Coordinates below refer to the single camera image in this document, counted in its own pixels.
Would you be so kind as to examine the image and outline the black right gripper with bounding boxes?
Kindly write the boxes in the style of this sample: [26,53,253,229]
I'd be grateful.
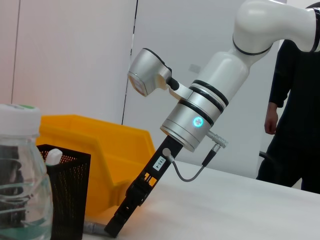
[103,134,185,238]

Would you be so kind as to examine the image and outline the silver glitter pen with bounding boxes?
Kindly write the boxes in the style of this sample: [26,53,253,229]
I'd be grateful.
[83,220,111,235]

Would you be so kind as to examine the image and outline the black mesh pen holder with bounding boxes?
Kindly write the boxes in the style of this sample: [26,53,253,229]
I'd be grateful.
[36,143,92,240]

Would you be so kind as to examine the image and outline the yellow plastic storage bin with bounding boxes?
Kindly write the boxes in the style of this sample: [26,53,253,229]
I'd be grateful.
[39,114,156,216]

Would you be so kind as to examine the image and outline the clear water bottle green label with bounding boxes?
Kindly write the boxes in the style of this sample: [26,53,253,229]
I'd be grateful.
[0,103,54,240]

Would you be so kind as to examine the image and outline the bare bystander hand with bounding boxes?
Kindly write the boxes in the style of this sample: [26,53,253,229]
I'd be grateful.
[264,101,279,136]

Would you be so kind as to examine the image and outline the black office chair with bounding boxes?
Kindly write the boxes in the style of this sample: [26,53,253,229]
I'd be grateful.
[258,150,278,167]

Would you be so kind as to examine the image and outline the person in dark clothes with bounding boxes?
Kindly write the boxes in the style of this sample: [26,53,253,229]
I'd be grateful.
[256,3,320,195]

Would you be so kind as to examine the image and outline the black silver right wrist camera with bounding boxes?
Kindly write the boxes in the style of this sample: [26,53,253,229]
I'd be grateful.
[127,47,193,100]

